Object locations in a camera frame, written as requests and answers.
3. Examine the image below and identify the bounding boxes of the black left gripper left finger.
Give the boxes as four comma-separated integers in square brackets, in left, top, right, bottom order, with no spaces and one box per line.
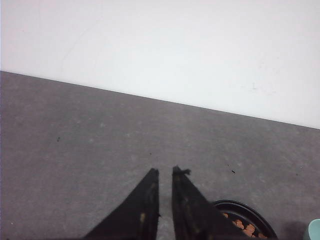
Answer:
[84,168,160,240]

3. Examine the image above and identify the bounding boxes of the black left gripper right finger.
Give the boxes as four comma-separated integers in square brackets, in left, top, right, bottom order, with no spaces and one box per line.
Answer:
[171,166,247,240]

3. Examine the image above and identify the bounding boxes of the black frying pan green handle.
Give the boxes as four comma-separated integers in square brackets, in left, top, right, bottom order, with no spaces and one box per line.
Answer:
[212,200,278,240]

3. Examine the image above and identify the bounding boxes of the teal ceramic bowl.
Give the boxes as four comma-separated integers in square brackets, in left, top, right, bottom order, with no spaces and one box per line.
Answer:
[303,219,320,240]

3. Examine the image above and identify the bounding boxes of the brown fried beef cubes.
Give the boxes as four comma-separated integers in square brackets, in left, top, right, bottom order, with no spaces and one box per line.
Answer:
[222,212,270,239]

